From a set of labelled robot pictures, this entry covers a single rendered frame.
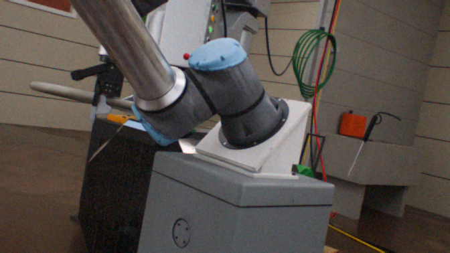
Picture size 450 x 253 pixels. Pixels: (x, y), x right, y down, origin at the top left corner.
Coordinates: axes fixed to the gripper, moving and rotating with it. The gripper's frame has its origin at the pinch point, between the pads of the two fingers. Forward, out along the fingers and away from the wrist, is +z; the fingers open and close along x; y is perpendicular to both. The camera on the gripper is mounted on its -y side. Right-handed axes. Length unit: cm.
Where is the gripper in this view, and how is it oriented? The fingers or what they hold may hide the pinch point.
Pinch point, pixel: (92, 118)
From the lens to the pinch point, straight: 161.7
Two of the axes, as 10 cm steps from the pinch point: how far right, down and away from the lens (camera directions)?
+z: -2.1, 9.8, 0.0
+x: -1.9, -0.4, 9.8
